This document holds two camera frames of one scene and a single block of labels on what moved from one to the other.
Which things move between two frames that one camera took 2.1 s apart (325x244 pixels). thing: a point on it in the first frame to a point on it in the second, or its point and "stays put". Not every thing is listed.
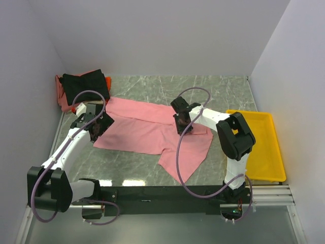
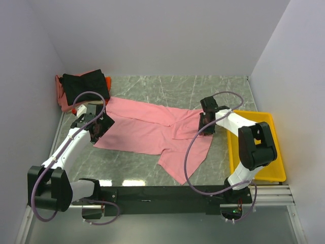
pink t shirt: x=152 y=130 stays put
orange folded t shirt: x=108 y=82 stays put
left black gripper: x=106 y=121 stays put
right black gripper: x=180 y=129 to x=208 y=131
